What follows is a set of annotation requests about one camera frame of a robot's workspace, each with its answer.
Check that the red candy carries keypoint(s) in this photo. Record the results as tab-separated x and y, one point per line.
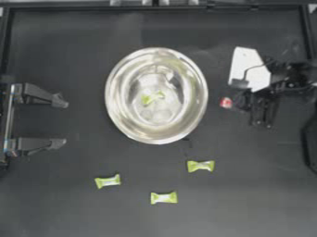
225	102

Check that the green candy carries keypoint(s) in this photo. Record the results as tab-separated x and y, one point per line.
150	97
163	197
200	166
107	181

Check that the steel bowl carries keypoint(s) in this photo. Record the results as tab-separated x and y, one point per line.
123	92

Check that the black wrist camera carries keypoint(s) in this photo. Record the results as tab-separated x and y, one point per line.
239	83

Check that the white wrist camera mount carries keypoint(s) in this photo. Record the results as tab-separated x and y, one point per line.
247	64

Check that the black frame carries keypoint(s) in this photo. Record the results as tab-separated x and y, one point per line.
81	6

